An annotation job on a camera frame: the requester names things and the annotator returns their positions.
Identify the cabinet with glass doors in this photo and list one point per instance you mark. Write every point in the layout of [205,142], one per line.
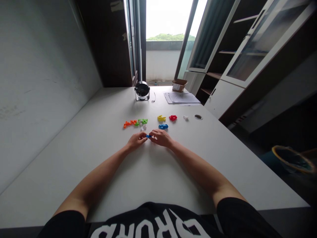
[250,54]

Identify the yellow plastic puzzle pieces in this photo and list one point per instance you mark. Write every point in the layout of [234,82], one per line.
[161,118]

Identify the person's right fingers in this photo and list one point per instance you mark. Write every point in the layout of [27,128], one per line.
[154,135]

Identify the person's right hand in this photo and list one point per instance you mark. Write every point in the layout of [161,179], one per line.
[161,138]

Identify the bin with yellow rim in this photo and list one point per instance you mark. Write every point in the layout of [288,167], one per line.
[292,160]

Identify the green plastic puzzle pieces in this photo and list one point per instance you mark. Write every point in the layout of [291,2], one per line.
[141,122]

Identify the open cardboard box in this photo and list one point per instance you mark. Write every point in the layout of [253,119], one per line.
[179,85]

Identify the red plastic puzzle pieces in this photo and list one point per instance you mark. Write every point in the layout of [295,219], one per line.
[173,117]

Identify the person's body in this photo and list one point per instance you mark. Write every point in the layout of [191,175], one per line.
[163,220]

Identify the black desk fan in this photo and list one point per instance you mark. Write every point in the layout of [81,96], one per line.
[141,91]

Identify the stack of white papers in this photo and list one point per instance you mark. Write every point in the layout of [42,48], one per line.
[180,98]

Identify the window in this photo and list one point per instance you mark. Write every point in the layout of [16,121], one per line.
[163,39]

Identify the orange plastic puzzle pieces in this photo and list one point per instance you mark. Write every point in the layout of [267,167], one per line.
[129,123]

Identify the person's left hand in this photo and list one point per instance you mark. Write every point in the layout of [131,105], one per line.
[135,141]

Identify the blue plastic puzzle cluster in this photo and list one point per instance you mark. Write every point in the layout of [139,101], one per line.
[163,126]

